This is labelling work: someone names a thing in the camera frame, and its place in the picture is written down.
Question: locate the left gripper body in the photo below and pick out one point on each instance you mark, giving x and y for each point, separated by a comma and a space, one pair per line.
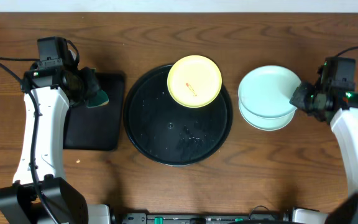
87, 85

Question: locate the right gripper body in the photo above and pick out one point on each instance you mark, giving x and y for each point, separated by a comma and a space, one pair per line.
305, 95

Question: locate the green yellow sponge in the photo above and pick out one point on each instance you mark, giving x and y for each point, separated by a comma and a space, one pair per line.
99, 99

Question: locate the light green plate front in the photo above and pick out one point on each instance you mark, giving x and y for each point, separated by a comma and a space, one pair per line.
266, 91

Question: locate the light green plate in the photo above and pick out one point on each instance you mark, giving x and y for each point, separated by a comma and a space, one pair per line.
266, 91
265, 124

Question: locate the yellow plate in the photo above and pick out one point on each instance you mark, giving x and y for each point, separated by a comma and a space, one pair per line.
194, 81

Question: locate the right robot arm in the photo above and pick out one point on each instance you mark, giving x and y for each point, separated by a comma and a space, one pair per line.
339, 108

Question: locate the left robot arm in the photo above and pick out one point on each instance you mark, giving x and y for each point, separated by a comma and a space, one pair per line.
40, 192

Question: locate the rectangular black tray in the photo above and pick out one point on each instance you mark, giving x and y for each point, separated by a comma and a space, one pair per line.
97, 129

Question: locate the round black tray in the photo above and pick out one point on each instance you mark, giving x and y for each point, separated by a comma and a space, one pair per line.
169, 133

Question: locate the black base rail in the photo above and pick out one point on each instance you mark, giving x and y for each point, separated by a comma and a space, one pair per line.
258, 215

